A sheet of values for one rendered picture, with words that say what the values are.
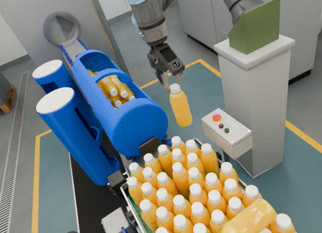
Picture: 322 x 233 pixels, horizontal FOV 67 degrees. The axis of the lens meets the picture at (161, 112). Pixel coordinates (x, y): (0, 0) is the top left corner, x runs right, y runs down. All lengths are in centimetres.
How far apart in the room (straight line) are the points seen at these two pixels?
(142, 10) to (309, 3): 211
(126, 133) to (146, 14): 54
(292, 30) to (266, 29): 119
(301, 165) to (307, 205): 34
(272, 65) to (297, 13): 116
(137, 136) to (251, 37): 80
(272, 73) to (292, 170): 96
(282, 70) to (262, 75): 15
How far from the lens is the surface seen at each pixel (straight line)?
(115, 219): 121
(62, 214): 258
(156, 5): 78
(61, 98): 183
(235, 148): 100
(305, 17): 275
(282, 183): 218
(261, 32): 147
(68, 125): 181
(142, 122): 110
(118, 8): 633
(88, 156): 201
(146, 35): 81
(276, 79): 162
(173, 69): 78
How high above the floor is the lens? 184
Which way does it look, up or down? 39 degrees down
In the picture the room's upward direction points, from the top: 20 degrees counter-clockwise
